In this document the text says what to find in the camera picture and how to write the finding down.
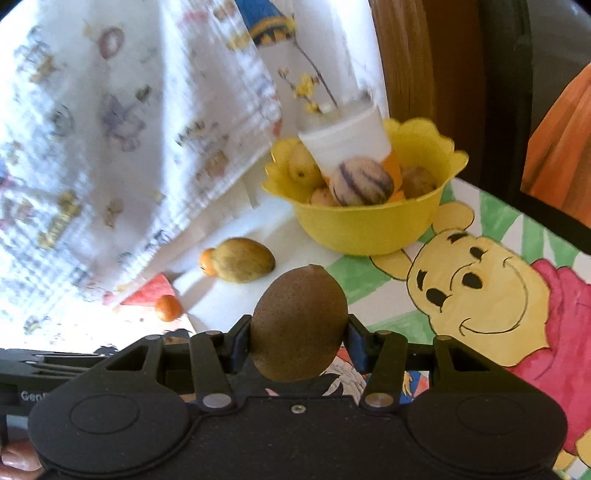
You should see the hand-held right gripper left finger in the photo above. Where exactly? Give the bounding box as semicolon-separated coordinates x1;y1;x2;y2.
90;316;252;412

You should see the person's left hand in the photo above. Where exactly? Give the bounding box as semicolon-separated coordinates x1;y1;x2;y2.
0;438;44;472

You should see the wooden door frame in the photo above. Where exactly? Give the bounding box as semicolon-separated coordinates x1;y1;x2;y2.
369;0;485;139

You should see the small orange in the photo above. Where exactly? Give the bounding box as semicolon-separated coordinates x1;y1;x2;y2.
154;295;182;322
199;248;219;277

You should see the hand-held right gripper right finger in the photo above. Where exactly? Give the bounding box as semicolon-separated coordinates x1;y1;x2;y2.
342;314;506;411

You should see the yellow spotted fruit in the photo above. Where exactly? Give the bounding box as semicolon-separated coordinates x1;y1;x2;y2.
287;141;326;188

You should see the yellow bowl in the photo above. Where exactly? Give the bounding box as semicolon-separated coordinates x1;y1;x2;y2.
262;117;469;257

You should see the white cup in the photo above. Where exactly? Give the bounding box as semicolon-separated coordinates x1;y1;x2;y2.
298;99;393;178

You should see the white printed blanket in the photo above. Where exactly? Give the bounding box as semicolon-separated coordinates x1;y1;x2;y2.
0;0;284;337

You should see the green mango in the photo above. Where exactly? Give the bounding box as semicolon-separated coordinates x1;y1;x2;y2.
213;237;276;284

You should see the tan round fruit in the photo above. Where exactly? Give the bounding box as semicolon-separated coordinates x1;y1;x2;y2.
310;187;340;207

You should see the brown kiwi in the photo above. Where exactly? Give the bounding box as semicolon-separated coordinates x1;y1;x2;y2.
249;264;348;382

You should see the brown round fruit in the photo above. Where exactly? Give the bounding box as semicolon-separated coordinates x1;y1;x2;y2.
401;166;438;200

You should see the small striped pepino melon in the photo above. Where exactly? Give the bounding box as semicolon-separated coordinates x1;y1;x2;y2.
329;158;395;207

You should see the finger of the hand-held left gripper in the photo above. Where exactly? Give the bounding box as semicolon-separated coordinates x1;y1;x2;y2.
0;348;123;376

